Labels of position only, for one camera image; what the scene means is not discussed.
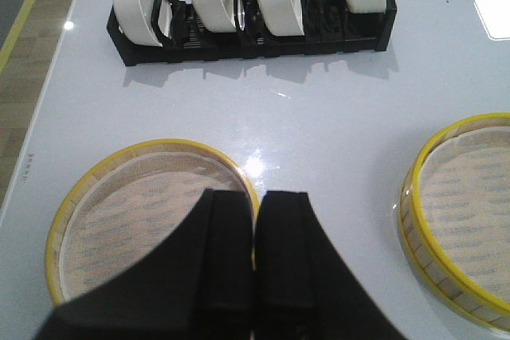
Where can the black dish rack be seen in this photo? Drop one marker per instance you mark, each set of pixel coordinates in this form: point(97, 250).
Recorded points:
point(329, 27)

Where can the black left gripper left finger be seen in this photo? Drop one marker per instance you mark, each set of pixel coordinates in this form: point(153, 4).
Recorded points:
point(196, 284)

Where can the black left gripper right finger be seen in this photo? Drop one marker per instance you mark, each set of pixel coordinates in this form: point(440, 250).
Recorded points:
point(304, 290)

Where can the bamboo steamer basket yellow rims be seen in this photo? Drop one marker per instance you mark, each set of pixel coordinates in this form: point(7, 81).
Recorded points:
point(128, 203)
point(453, 217)

